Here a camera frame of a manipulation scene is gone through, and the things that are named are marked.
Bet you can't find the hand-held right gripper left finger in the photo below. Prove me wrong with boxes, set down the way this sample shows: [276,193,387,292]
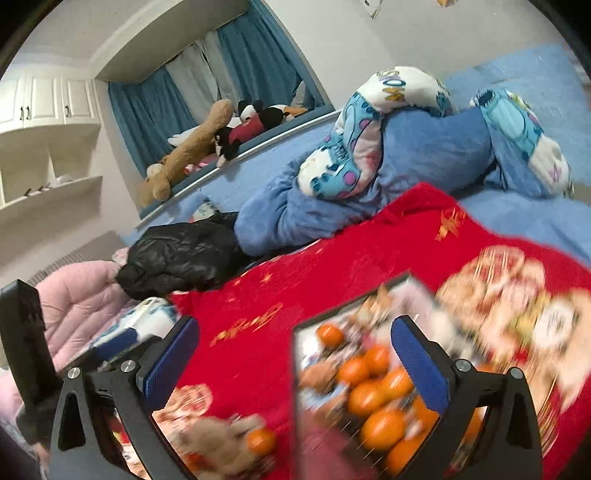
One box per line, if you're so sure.
[48,316,201,480]

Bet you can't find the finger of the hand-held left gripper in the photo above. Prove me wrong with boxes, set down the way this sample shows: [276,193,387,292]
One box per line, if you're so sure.
[0,279,63,409]

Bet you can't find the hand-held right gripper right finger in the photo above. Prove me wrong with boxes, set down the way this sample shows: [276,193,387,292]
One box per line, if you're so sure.
[390,315,543,480]

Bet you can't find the black rimmed storage box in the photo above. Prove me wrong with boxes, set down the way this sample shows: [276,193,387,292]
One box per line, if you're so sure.
[293,272,467,480]

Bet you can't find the white blue lettered pillow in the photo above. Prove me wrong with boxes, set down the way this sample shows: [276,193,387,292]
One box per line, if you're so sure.
[90,296,183,361]

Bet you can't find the pink quilt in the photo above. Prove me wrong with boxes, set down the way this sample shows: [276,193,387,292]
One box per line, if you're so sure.
[0,261,139,444]

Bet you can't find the black puffer jacket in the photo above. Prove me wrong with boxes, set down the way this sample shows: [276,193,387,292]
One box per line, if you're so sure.
[115,212,252,301]

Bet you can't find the red bear printed blanket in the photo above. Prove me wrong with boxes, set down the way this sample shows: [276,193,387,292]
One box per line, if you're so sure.
[152,182,591,480]

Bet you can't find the orange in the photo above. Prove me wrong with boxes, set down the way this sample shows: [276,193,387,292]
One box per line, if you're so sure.
[246,427,278,457]

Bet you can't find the white open shelf unit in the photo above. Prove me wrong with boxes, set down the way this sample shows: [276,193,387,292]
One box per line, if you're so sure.
[0,122,105,220]

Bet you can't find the brown plush dog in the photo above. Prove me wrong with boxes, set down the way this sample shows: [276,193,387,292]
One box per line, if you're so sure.
[139,99,236,208]

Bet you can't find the blue cartoon printed blanket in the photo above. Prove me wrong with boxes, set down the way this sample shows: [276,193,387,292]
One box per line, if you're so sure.
[235,66,575,257]

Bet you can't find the white plush toy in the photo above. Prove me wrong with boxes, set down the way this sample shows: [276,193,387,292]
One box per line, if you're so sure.
[167,126,204,147]

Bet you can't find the blue window ledge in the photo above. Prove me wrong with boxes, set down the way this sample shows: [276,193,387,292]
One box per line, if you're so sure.
[135,110,343,228]

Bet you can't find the black red mouse plush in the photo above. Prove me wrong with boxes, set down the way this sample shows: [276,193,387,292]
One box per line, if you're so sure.
[215,102,308,167]

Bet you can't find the blue curtain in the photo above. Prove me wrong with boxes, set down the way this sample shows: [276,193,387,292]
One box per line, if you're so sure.
[217,0,326,112]
[108,69,199,178]

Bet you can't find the grey curtain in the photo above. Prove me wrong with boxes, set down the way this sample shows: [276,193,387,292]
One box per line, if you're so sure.
[165,32,243,126]

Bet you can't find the white wall cabinets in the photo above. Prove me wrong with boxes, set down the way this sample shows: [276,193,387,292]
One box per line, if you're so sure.
[0,71,101,136]

